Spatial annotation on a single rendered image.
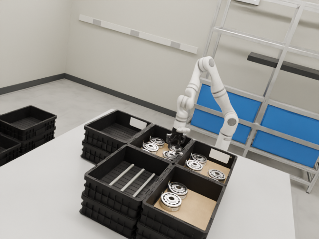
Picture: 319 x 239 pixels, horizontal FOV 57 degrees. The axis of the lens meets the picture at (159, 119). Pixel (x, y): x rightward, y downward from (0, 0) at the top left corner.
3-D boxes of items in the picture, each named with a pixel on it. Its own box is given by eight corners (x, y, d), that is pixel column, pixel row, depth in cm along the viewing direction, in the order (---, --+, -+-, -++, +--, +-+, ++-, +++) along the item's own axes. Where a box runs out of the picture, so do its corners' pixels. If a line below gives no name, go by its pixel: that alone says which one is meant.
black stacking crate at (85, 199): (118, 176, 177) (122, 160, 172) (164, 197, 168) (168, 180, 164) (77, 213, 142) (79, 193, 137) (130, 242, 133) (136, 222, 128)
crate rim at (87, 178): (125, 147, 169) (126, 143, 168) (172, 167, 160) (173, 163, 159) (81, 179, 134) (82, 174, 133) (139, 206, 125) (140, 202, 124)
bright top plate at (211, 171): (210, 168, 179) (210, 167, 179) (226, 174, 177) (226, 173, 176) (207, 175, 170) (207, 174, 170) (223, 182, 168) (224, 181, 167)
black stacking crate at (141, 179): (122, 161, 172) (125, 144, 168) (167, 181, 164) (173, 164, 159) (79, 195, 137) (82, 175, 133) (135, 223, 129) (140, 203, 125)
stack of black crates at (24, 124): (28, 147, 281) (30, 104, 264) (53, 159, 274) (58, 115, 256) (-8, 165, 246) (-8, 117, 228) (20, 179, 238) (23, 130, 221)
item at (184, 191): (172, 180, 158) (172, 179, 157) (189, 188, 155) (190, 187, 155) (165, 190, 149) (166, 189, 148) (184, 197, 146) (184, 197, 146)
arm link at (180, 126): (177, 133, 176) (179, 123, 174) (170, 124, 185) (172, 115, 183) (190, 133, 180) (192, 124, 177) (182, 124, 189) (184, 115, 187)
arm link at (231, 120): (240, 117, 195) (232, 139, 202) (239, 112, 204) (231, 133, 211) (227, 114, 195) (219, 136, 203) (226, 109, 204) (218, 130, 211)
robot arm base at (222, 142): (213, 149, 218) (220, 129, 211) (225, 152, 217) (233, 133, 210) (211, 154, 210) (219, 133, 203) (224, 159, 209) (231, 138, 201)
